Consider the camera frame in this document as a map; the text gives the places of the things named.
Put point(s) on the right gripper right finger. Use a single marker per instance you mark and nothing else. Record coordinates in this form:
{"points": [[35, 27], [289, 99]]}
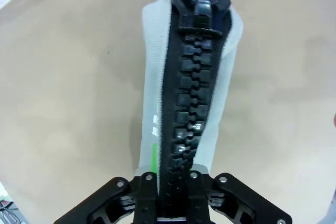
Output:
{"points": [[199, 195]]}

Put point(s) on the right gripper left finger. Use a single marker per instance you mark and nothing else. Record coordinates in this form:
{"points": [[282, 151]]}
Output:
{"points": [[147, 195]]}

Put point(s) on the grey zipper pouch CAMPUS print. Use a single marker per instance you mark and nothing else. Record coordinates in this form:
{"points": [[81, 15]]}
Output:
{"points": [[191, 77]]}

